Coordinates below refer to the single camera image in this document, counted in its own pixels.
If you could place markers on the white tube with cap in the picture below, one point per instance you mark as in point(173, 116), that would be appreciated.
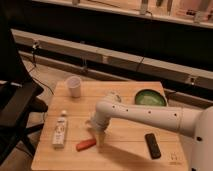
point(60, 130)

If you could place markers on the black remote control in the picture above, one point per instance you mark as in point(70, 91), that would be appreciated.
point(152, 146)

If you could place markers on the white ceramic cup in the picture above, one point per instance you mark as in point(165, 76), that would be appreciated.
point(74, 86)

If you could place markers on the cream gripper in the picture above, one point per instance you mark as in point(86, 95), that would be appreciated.
point(100, 137)

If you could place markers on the black office chair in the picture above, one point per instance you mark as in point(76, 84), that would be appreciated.
point(18, 98)

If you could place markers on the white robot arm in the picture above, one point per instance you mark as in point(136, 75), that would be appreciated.
point(197, 124)

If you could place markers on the green bowl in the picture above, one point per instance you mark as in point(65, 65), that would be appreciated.
point(149, 97)

